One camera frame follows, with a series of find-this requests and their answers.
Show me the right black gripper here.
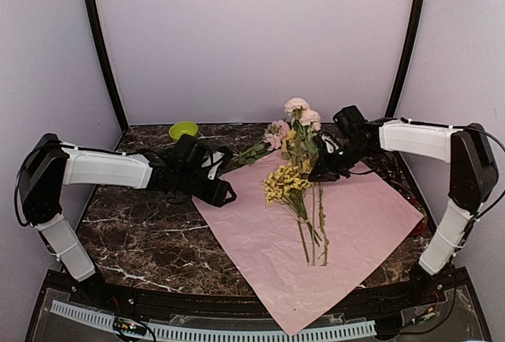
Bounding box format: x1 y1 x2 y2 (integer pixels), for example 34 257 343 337
309 139 375 181

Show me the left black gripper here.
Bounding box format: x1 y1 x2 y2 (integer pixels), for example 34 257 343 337
177 167 238 208

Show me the small yellow flower bunch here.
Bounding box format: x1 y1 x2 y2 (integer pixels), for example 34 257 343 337
263 163 322 266

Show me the pink rose stem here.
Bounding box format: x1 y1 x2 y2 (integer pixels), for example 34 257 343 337
285 98 329 267

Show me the pink purple wrapping paper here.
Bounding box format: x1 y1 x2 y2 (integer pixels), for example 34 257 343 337
195 152 422 336

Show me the pale yellow flower stem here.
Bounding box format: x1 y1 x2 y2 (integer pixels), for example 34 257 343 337
281 130 318 178

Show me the pink carnation stem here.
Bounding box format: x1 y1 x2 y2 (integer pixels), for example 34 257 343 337
234 119 291 165

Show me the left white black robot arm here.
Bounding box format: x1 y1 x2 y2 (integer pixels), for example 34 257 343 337
13 133 237 307

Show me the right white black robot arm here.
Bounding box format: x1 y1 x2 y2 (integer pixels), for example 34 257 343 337
309 105 499 276

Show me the green plastic bowl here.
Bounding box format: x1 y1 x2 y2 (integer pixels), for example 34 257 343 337
168 121 199 141

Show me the red floral pouch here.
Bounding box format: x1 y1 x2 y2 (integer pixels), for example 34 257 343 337
407 196 428 237

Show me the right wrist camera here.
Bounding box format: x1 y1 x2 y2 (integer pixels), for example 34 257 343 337
319 132 342 156

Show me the black front rail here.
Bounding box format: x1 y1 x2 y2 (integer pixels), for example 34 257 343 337
32 269 473 321

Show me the white slotted cable duct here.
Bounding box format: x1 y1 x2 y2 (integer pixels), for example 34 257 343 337
50 300 377 342

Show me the right black frame post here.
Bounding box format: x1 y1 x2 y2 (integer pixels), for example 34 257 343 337
384 0 424 118

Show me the black frame post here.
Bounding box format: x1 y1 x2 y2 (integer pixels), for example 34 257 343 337
84 0 129 133
384 0 424 118

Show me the left black frame post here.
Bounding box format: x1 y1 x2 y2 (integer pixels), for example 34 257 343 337
84 0 129 133

